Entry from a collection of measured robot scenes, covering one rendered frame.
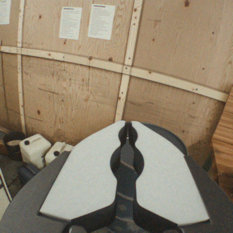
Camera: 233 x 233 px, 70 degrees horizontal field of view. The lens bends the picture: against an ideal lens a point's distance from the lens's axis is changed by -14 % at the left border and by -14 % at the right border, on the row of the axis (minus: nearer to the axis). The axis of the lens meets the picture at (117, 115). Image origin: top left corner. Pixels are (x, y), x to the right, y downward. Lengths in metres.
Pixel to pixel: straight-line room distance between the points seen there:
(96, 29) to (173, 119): 1.01
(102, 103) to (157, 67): 0.61
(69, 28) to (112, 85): 0.66
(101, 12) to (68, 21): 0.34
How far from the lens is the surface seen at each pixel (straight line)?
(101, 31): 1.66
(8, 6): 2.39
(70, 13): 1.80
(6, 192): 1.57
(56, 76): 1.96
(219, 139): 1.74
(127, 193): 1.31
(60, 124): 2.16
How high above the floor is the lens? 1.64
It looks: 28 degrees down
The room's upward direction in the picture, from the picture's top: 10 degrees clockwise
